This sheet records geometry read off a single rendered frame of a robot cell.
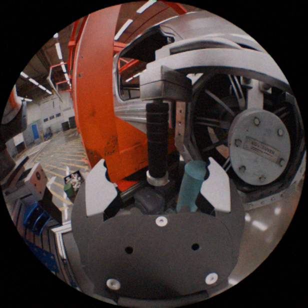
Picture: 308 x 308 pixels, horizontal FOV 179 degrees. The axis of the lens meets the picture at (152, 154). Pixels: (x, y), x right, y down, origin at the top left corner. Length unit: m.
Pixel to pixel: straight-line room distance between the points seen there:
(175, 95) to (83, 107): 0.35
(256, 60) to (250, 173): 0.17
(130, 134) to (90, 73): 0.36
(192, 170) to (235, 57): 0.25
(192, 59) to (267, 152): 0.17
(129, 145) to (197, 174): 0.39
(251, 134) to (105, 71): 0.49
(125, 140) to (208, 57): 0.48
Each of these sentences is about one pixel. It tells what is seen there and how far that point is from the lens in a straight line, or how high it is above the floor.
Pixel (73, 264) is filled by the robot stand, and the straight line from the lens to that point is 0.87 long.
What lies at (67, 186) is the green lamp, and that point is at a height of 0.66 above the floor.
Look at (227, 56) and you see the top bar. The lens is 0.15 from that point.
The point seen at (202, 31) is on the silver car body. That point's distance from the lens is 0.76.
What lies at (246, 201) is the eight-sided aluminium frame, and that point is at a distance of 0.45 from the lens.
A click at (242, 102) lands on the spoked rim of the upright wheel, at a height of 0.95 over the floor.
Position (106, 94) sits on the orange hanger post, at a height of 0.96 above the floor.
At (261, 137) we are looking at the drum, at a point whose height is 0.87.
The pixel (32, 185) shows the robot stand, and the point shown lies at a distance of 0.42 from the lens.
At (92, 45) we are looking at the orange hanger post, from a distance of 0.53.
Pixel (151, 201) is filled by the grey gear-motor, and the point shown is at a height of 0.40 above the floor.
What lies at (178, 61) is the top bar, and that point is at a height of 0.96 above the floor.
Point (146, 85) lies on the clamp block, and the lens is 0.15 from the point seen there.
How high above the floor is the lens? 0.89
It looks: 28 degrees down
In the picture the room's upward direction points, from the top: 2 degrees counter-clockwise
